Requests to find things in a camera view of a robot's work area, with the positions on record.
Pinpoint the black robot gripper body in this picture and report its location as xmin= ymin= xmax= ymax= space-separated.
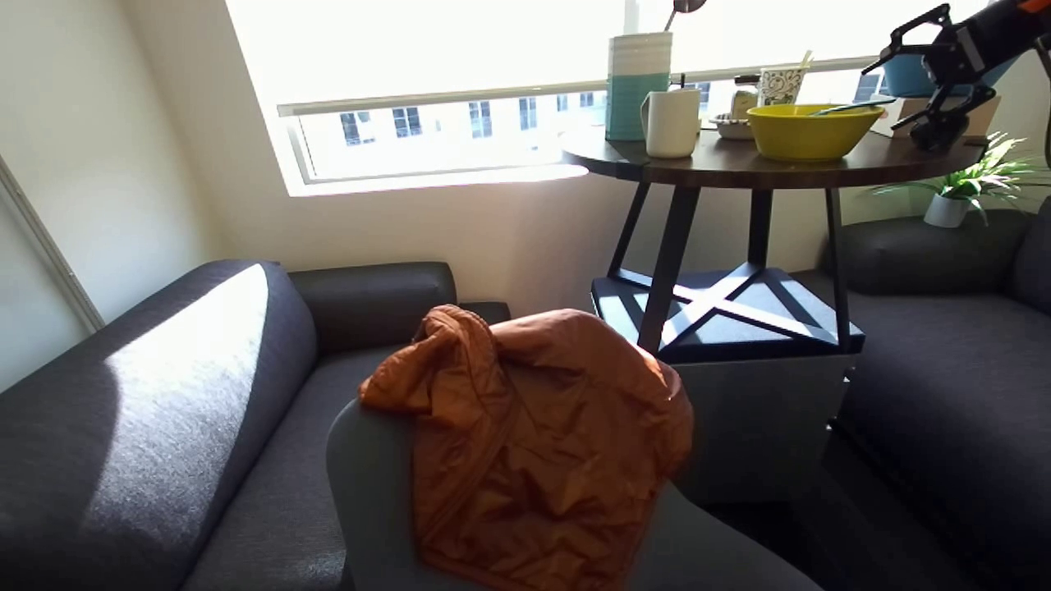
xmin=874 ymin=4 xmax=1030 ymax=114

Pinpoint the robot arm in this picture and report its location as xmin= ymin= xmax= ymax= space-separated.
xmin=874 ymin=0 xmax=1051 ymax=120

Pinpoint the yellow bowl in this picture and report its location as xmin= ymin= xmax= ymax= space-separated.
xmin=749 ymin=104 xmax=879 ymax=160

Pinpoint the white mug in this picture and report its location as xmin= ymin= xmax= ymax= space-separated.
xmin=641 ymin=89 xmax=701 ymax=156

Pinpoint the cream wooden box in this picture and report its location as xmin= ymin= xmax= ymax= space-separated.
xmin=892 ymin=92 xmax=1003 ymax=144

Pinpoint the black round object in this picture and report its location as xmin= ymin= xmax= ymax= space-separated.
xmin=910 ymin=114 xmax=968 ymax=150

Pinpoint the green potted plant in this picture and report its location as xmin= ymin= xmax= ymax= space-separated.
xmin=874 ymin=132 xmax=1037 ymax=231

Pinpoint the patterned paper cup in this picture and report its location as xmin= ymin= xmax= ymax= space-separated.
xmin=760 ymin=67 xmax=804 ymax=104

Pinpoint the glass spice jar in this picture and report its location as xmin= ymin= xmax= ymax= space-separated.
xmin=729 ymin=72 xmax=760 ymax=119

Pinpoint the blue patterned white plate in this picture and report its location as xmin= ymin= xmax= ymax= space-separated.
xmin=716 ymin=114 xmax=752 ymax=140

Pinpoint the metal spoon in canister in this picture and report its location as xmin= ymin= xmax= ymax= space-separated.
xmin=664 ymin=0 xmax=705 ymax=32

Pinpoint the teal and white ribbed canister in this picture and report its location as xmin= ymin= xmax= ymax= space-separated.
xmin=603 ymin=32 xmax=674 ymax=140

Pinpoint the round dark wooden table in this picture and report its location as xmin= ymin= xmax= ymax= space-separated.
xmin=566 ymin=136 xmax=985 ymax=362

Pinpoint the white cabinet with navy cushion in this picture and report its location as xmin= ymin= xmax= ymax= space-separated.
xmin=588 ymin=260 xmax=866 ymax=507

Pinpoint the dark grey couch right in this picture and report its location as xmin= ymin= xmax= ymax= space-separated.
xmin=842 ymin=205 xmax=1051 ymax=591

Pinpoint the orange jacket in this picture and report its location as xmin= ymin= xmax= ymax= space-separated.
xmin=358 ymin=304 xmax=692 ymax=591

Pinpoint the dark grey sofa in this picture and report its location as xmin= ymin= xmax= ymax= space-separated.
xmin=0 ymin=260 xmax=457 ymax=591

